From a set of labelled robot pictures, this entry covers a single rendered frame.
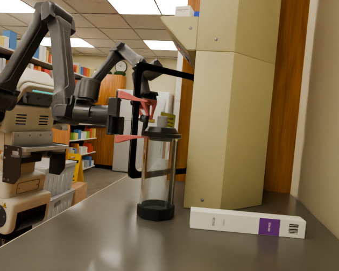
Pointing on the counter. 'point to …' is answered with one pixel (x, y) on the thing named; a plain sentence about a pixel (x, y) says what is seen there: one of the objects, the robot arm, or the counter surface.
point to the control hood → (183, 33)
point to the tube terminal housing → (231, 103)
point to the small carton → (185, 11)
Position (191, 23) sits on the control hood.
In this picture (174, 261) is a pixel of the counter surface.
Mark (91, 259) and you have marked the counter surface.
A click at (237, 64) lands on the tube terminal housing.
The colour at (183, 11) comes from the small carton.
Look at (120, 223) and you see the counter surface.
